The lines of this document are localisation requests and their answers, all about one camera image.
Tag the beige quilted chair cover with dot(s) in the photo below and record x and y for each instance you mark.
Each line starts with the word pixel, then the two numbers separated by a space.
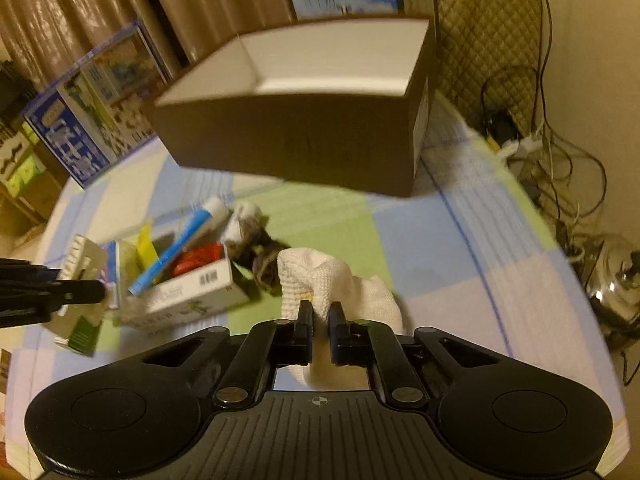
pixel 489 54

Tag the white knitted sock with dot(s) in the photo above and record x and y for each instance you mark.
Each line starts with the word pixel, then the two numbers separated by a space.
pixel 306 274

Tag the brown cardboard storage box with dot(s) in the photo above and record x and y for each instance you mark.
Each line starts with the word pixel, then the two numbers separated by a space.
pixel 336 101

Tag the steel pot with lid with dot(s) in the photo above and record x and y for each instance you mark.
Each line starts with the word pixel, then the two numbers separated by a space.
pixel 610 276

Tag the blue toothpaste tube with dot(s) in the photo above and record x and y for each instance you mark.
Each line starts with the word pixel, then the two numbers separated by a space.
pixel 209 217

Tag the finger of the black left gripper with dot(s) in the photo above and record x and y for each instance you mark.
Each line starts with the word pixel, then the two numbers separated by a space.
pixel 77 292

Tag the small white bottle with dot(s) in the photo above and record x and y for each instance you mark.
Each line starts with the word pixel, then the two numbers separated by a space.
pixel 242 214

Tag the blue milk carton box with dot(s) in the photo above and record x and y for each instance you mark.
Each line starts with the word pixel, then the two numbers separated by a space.
pixel 91 117

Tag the brown curtain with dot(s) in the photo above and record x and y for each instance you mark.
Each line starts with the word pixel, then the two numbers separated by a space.
pixel 44 37

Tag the white green medicine box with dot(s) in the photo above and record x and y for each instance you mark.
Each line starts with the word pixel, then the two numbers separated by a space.
pixel 189 297

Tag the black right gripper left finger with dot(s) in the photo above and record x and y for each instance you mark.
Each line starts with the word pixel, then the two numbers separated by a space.
pixel 268 346

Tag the green tissue packs stack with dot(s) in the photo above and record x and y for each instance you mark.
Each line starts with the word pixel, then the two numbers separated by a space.
pixel 19 161

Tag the checkered tablecloth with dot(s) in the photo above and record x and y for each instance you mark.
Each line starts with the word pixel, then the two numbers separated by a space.
pixel 467 252

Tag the blue dental floss box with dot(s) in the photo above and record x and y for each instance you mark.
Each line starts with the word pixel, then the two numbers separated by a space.
pixel 109 276

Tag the green white small carton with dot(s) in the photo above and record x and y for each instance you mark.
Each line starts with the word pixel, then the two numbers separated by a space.
pixel 76 326

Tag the white power strip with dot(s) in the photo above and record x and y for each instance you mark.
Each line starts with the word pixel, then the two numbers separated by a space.
pixel 520 148

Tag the yellow snack packet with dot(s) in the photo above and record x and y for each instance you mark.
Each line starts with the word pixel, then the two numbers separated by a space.
pixel 146 251

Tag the red snack packet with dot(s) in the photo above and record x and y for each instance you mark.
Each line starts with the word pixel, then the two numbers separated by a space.
pixel 196 257

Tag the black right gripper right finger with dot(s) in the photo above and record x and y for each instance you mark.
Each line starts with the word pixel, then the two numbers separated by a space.
pixel 373 346

